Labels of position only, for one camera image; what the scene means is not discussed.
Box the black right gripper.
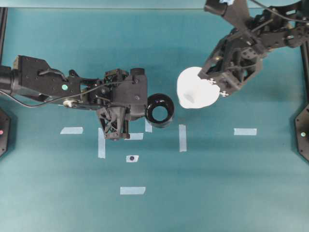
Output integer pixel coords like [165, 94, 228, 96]
[198, 28, 267, 97]

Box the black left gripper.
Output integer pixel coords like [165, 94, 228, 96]
[87, 69, 147, 140]

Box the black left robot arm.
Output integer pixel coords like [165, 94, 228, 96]
[0, 56, 147, 140]

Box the blue tape strip under holder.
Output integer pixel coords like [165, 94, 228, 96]
[145, 120, 153, 133]

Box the blue tape strip vertical left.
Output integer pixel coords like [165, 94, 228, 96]
[98, 128, 106, 159]

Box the blue tape strip vertical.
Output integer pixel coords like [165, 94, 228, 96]
[179, 124, 187, 152]
[98, 128, 106, 159]

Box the blue tape strip centre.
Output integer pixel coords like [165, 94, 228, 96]
[126, 132, 144, 140]

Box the blue tape strip far left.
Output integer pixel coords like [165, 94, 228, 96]
[60, 127, 84, 135]

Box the tape patch with dark dot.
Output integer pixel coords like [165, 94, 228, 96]
[126, 155, 139, 162]

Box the blue tape strip far right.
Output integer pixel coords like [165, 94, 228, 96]
[234, 128, 257, 136]

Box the blue tape strip vertical right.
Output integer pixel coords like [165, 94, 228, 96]
[179, 124, 187, 152]

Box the blue tape strip bottom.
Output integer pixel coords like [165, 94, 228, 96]
[120, 187, 146, 195]

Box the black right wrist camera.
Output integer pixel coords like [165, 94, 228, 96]
[204, 0, 253, 34]

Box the black right camera cable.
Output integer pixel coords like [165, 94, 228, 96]
[250, 0, 309, 25]

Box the black camera cable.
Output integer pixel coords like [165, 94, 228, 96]
[0, 81, 128, 108]
[250, 0, 309, 25]

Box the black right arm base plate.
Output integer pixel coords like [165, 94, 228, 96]
[295, 105, 309, 161]

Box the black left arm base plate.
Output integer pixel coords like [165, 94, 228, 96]
[0, 109, 11, 156]

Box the black left camera cable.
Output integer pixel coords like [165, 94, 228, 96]
[0, 81, 128, 108]

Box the black aluminium frame rail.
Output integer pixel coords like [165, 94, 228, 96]
[0, 7, 8, 62]

